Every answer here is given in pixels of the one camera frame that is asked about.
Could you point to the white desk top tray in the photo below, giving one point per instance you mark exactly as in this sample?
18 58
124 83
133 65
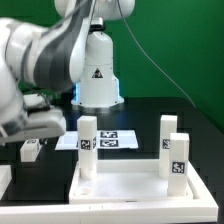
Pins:
119 181

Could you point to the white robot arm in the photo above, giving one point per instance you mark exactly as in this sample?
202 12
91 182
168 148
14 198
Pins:
49 58

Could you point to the camera on black stand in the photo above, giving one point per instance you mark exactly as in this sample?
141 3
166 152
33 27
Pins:
97 24

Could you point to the tag marker sheet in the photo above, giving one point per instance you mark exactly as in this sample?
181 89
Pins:
115 139

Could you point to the white block left edge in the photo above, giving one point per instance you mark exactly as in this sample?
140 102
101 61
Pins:
5 178

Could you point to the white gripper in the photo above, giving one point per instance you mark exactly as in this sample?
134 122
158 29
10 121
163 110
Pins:
37 125

